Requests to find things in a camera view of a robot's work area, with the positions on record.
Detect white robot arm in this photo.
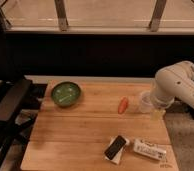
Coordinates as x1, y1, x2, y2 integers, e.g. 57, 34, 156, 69
150, 61, 194, 109

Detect orange carrot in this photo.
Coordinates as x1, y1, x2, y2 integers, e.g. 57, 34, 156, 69
118, 97, 129, 114

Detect green bowl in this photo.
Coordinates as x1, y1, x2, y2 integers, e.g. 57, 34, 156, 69
51, 81, 81, 107

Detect black smartphone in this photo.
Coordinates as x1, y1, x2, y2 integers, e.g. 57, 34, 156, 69
104, 135, 126, 160

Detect white card under phone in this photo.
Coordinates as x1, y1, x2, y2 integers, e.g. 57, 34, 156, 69
105, 138, 130, 165

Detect white printed package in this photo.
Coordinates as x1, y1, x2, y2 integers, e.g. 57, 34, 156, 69
133, 139, 166, 161

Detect black office chair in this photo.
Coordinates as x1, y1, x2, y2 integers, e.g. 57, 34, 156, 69
0, 76, 48, 171

